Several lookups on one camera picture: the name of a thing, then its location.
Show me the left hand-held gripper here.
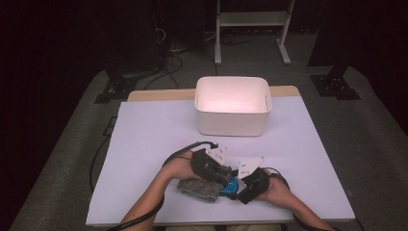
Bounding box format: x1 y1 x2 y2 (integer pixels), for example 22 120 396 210
191 144 233 186

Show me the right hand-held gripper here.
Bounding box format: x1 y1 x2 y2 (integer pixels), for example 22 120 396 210
236 156 270 205

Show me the grey cloth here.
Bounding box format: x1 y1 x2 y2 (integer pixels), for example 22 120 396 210
177 165 234 204

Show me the person's right hand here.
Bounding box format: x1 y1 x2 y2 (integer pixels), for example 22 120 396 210
256 175 292 203

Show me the person's left hand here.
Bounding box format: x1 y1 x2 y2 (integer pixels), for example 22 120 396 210
160 150 201 182

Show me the white plastic bin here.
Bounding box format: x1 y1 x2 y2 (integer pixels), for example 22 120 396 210
193 75 273 138

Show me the black power strip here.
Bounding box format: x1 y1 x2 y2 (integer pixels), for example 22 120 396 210
103 116 118 137

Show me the black stand base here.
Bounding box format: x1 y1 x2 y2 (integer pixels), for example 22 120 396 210
310 65 361 101
94 75 139 104

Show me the white metal stand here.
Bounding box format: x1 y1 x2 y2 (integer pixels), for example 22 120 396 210
214 0 296 66

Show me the right hand-held gripper cable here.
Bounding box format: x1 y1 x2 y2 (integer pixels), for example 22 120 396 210
262 167 343 231

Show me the thin black floor cable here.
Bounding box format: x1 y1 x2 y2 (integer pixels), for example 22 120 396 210
89 136 112 193

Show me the tangle of black cables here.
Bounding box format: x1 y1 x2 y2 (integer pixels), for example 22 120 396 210
220 31 255 46

